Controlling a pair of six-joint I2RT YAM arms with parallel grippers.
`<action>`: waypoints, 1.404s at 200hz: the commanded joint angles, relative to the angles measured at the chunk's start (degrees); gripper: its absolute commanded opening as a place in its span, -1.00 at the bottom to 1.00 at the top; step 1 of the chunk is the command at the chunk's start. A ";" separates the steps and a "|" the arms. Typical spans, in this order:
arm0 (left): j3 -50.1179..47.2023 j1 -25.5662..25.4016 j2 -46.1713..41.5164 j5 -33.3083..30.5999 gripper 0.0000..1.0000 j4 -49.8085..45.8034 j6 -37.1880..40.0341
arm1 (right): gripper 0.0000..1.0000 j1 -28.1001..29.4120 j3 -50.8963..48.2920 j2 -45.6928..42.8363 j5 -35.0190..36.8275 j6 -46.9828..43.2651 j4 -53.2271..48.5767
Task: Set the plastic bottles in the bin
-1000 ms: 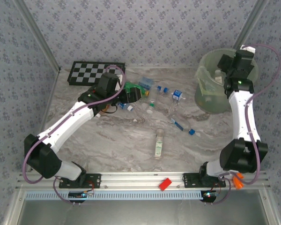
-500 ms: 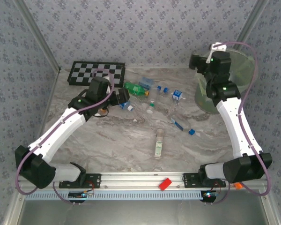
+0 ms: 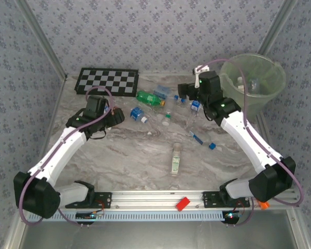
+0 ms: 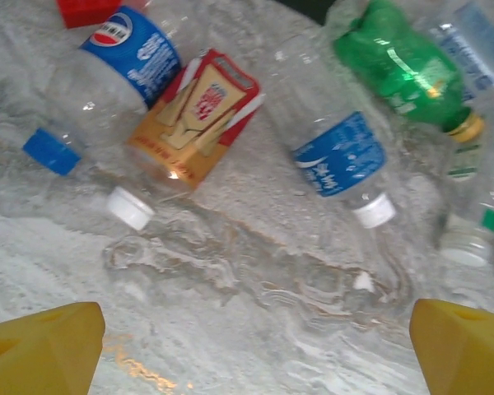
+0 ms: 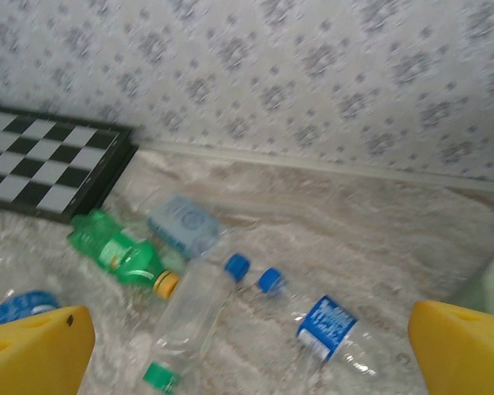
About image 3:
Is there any red plastic block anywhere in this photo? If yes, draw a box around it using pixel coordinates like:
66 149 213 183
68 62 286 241
175 196 191 212

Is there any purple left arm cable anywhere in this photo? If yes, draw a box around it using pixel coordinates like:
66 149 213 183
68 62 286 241
17 86 115 227

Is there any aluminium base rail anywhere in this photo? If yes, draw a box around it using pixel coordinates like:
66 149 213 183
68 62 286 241
17 189 301 211

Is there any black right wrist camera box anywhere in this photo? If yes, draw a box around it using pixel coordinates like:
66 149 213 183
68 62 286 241
177 82 197 99

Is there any slotted grey cable duct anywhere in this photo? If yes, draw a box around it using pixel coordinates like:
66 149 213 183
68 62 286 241
27 210 227 223

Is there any aluminium back rail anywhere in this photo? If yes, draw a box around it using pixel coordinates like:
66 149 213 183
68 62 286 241
66 71 221 77

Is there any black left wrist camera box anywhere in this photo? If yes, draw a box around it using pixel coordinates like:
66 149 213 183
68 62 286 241
109 107 126 127

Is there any clear bottle green white label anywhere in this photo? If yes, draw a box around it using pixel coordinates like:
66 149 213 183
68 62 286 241
169 142 183 176

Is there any aluminium frame post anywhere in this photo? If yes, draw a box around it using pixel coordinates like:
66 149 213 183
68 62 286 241
258 0 299 55
14 0 68 80

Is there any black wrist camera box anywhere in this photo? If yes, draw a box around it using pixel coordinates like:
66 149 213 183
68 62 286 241
177 82 197 99
109 107 126 127

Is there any small circuit board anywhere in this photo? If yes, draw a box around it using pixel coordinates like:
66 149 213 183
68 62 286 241
224 210 243 221
75 211 105 221

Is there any blue Pocari Sweat bottle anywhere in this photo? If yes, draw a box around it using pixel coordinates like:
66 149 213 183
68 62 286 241
130 106 149 124

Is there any green plastic bin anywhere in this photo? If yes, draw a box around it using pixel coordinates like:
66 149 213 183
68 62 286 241
219 53 287 122

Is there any clear bottle blue stripe label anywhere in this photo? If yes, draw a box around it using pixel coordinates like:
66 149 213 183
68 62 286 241
188 130 217 151

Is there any green bottle yellow cap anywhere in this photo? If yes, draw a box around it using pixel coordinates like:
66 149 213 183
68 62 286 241
135 90 166 107

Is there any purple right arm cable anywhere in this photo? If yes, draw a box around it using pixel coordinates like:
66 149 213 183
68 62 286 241
196 58 306 227

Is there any black white chessboard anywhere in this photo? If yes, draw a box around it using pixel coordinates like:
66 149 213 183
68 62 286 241
74 67 139 98

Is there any white right gripper cable bracket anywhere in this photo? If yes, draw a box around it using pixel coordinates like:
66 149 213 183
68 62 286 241
192 65 210 89

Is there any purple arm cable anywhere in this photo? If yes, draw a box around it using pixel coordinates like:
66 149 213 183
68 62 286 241
17 86 115 227
196 58 306 227

